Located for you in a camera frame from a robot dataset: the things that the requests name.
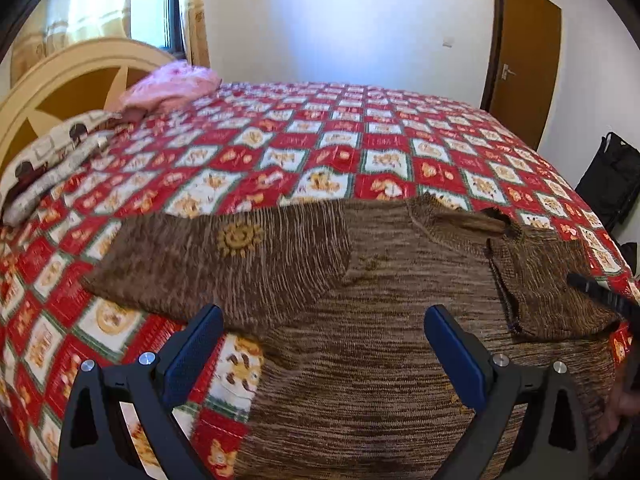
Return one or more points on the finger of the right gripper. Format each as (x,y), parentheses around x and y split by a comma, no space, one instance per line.
(612,300)

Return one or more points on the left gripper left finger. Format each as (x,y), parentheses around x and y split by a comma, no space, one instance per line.
(95,443)

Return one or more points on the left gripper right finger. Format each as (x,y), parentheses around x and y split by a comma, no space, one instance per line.
(552,439)

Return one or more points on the brown knitted sweater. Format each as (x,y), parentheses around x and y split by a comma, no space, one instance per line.
(329,300)

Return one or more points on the brown wooden door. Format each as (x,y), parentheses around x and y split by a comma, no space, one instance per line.
(523,66)

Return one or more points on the white patterned pillow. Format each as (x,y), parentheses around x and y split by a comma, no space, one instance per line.
(32,171)

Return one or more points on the red patchwork bear blanket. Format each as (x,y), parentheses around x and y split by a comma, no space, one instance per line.
(243,147)

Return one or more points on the cream wooden headboard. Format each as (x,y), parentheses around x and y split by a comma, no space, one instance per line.
(87,76)

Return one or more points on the pink pillow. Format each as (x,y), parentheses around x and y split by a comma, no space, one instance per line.
(167,88)

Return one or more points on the window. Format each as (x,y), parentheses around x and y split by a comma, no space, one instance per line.
(157,23)

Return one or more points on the beige patterned curtain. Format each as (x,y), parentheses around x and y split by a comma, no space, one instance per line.
(193,27)

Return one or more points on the white wall switch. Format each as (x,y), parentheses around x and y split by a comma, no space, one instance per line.
(448,41)

